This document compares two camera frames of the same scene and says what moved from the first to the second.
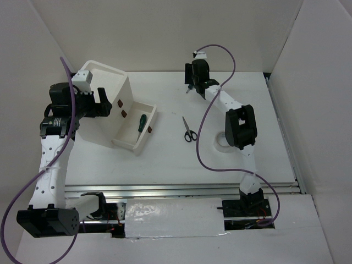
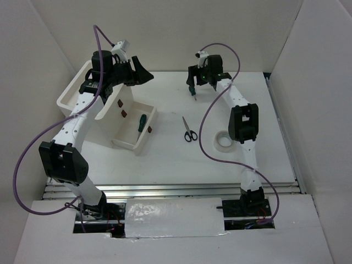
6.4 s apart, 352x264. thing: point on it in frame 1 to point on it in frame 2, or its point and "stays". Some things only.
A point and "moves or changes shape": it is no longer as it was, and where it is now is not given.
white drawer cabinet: [101, 130] stays
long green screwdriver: [142, 124] stays
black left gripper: [105, 105] to [143, 74]
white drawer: [128, 136] stays
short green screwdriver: [190, 86] moves or changes shape
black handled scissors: [190, 135] stays
